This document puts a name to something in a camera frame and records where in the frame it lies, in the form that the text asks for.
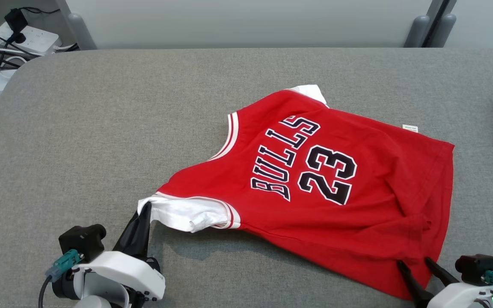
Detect wide white partition panel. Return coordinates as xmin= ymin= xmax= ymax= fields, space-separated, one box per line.
xmin=65 ymin=0 xmax=433 ymax=49

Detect single grey partition post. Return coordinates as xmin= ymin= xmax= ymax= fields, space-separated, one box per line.
xmin=56 ymin=0 xmax=98 ymax=50

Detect red Bulls jersey white sleeves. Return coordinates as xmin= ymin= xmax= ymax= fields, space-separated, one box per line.
xmin=137 ymin=84 xmax=455 ymax=300

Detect thin black adapter cord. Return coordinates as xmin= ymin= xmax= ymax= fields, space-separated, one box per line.
xmin=20 ymin=6 xmax=61 ymax=15

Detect grey partition post paired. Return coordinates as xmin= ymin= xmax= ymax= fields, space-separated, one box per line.
xmin=431 ymin=0 xmax=457 ymax=47
xmin=404 ymin=0 xmax=444 ymax=47

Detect narrow white partition panel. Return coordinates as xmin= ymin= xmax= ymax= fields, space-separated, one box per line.
xmin=443 ymin=0 xmax=493 ymax=51

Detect left arm cable teal plug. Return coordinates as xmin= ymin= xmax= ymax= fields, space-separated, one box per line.
xmin=39 ymin=249 xmax=83 ymax=308

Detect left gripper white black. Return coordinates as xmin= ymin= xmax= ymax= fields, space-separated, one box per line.
xmin=52 ymin=201 xmax=166 ymax=302

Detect black power adapter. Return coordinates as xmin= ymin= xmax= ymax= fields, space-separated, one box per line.
xmin=5 ymin=9 xmax=28 ymax=44

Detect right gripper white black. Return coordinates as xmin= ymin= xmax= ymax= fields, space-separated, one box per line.
xmin=396 ymin=257 xmax=493 ymax=308

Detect white power strip with adapter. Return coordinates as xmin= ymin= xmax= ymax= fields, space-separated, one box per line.
xmin=0 ymin=22 xmax=61 ymax=56

